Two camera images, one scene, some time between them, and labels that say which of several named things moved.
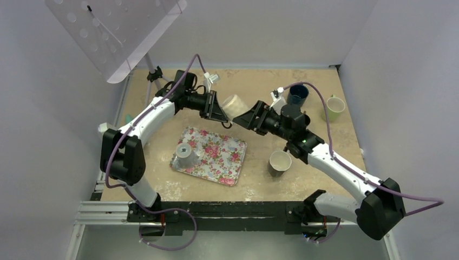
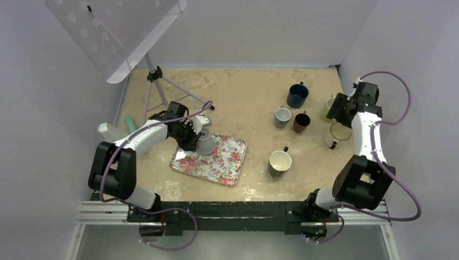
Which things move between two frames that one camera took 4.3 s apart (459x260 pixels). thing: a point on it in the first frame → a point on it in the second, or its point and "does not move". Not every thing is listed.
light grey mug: x=186 y=156 → x=206 y=144
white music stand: x=113 y=32 does not move
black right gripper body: x=269 y=123 → x=342 y=102
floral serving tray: x=221 y=157 does not move
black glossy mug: x=279 y=162 does not move
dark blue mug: x=297 y=95 does not move
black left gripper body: x=200 y=103 → x=185 y=135
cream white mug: x=233 y=106 → x=336 y=134
